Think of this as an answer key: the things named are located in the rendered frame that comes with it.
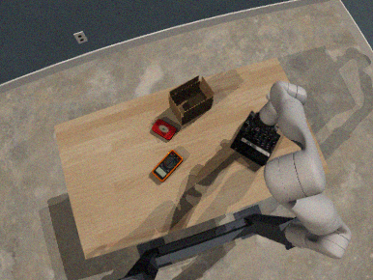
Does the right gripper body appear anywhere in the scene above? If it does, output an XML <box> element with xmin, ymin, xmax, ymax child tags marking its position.
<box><xmin>254</xmin><ymin>111</ymin><xmax>276</xmax><ymax>127</ymax></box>

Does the black lighting desk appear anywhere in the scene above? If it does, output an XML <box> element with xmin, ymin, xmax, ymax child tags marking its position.
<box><xmin>230</xmin><ymin>117</ymin><xmax>281</xmax><ymax>166</ymax></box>

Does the red rounded tin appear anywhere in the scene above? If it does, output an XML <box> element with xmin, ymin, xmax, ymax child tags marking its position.
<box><xmin>152</xmin><ymin>119</ymin><xmax>176</xmax><ymax>140</ymax></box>

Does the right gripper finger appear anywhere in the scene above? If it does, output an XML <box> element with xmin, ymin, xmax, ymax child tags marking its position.
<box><xmin>257</xmin><ymin>125</ymin><xmax>278</xmax><ymax>133</ymax></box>
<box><xmin>248</xmin><ymin>111</ymin><xmax>260</xmax><ymax>130</ymax></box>

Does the orange digital multimeter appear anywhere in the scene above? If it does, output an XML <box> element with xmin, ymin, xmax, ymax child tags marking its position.
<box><xmin>152</xmin><ymin>150</ymin><xmax>183</xmax><ymax>182</ymax></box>

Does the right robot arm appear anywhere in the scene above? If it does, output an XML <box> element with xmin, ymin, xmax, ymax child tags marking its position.
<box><xmin>260</xmin><ymin>81</ymin><xmax>352</xmax><ymax>259</ymax></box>

